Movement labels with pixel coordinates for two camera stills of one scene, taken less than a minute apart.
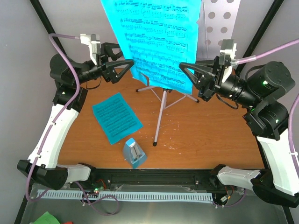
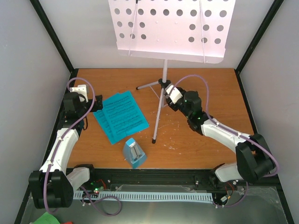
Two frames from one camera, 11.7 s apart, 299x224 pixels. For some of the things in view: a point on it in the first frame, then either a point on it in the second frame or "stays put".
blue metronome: (133, 154) stays put
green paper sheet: (46, 218) stays put
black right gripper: (207, 84) to (169, 101)
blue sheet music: (158, 35) to (124, 114)
